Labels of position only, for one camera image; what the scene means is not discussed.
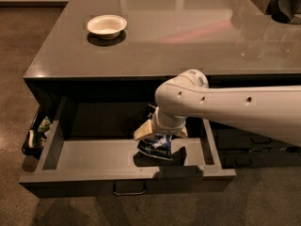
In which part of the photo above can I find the closed grey middle drawer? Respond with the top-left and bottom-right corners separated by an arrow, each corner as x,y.
214,128 -> 294,150

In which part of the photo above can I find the open grey top drawer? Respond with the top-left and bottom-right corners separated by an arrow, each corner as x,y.
20,98 -> 236,198

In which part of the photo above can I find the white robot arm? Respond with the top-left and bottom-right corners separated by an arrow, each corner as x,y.
134,69 -> 301,146

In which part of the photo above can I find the blue chip bag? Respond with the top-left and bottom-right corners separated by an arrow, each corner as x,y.
135,104 -> 180,161

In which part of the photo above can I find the metal drawer handle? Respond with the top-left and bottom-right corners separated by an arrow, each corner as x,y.
113,181 -> 146,196

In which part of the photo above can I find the grey counter cabinet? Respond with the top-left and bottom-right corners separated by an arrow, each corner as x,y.
23,0 -> 301,170

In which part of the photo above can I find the green snack bag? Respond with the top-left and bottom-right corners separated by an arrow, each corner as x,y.
38,117 -> 52,133

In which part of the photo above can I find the white paper bowl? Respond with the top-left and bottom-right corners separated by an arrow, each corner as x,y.
87,15 -> 127,40

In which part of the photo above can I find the closed grey lower drawer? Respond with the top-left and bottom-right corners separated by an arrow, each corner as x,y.
218,147 -> 301,169

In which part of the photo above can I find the closed grey drawer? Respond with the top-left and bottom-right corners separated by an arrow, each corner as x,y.
218,147 -> 301,169
214,128 -> 294,150

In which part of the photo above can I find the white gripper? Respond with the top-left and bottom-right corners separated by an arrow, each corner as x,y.
134,107 -> 188,140

